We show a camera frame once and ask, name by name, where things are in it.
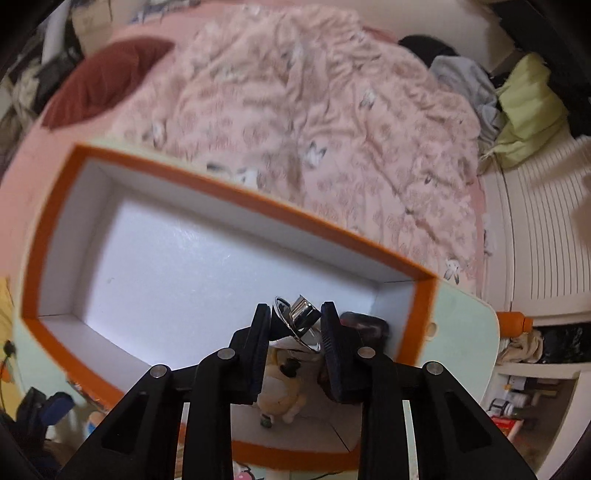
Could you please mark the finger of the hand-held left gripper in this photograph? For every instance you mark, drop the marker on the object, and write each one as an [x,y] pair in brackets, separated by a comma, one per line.
[57,408]

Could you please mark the yellow and white toy figure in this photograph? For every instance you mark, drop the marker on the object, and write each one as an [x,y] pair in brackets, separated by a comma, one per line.
[277,387]

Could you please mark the dark red translucent case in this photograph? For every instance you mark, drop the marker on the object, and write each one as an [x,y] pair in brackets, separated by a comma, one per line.
[364,325]

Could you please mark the pink patterned blanket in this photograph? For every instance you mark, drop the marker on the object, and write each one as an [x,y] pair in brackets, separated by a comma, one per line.
[300,115]

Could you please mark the white louvred wardrobe door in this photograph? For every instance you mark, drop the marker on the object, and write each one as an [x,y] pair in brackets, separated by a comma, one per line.
[545,230]

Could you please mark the orange bottle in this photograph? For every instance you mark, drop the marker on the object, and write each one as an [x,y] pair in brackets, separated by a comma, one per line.
[512,323]

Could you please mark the shiny silver metal object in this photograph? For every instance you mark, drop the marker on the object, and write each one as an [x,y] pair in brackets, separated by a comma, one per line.
[300,314]

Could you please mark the dark red pillow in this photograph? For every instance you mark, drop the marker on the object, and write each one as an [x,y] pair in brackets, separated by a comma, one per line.
[106,78]

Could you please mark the orange cardboard box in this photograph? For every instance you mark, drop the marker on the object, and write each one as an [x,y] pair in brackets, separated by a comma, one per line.
[207,277]

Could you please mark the black cloth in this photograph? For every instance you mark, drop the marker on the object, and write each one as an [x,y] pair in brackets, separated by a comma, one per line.
[425,46]

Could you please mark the beige cloth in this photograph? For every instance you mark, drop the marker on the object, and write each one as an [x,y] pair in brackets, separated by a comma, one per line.
[524,346]

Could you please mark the light green garment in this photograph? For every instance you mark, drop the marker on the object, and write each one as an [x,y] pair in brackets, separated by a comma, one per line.
[531,106]

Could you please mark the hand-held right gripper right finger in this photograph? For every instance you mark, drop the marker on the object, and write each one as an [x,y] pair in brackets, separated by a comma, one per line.
[334,360]

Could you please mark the grey hoodie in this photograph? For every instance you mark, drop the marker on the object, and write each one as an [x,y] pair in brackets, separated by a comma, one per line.
[461,78]

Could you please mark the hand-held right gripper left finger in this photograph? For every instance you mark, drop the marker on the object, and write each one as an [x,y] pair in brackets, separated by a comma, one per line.
[251,360]

